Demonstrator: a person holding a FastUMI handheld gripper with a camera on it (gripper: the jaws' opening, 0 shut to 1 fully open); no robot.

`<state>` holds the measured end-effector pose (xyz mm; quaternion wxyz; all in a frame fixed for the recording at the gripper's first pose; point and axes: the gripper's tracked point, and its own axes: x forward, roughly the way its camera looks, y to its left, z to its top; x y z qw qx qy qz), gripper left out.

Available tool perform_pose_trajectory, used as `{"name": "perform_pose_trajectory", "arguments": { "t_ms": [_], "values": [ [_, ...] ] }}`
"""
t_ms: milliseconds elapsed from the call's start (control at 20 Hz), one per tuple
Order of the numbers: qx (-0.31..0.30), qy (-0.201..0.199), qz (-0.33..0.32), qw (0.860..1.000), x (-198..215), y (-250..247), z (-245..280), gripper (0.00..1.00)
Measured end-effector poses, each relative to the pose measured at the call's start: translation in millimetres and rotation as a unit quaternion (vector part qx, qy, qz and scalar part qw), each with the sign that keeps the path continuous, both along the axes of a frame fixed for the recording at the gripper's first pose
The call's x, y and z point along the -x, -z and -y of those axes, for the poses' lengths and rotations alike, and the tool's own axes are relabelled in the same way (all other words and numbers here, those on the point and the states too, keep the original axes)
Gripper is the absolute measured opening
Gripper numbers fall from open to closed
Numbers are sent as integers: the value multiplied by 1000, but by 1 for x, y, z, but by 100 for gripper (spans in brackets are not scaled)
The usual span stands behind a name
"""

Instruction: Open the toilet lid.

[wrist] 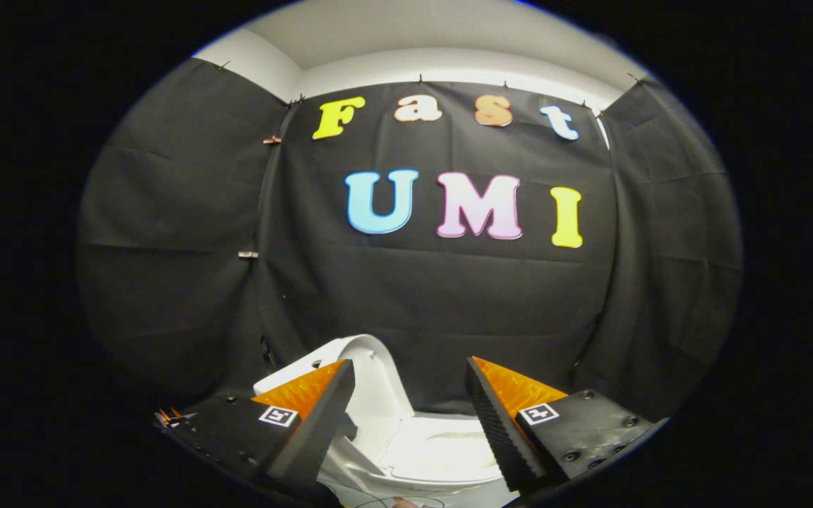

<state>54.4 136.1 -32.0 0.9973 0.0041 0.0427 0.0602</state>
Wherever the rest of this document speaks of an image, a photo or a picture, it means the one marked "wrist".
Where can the black backdrop cloth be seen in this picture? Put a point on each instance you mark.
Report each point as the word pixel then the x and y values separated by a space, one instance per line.
pixel 435 296

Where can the white toilet lid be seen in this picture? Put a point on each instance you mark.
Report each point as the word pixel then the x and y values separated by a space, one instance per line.
pixel 372 374

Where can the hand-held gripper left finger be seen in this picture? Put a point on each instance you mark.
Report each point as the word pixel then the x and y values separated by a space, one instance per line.
pixel 322 430

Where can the white toilet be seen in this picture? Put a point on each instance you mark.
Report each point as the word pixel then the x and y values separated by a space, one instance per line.
pixel 442 451

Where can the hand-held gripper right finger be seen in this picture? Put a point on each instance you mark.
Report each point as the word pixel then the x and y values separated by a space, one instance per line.
pixel 498 430

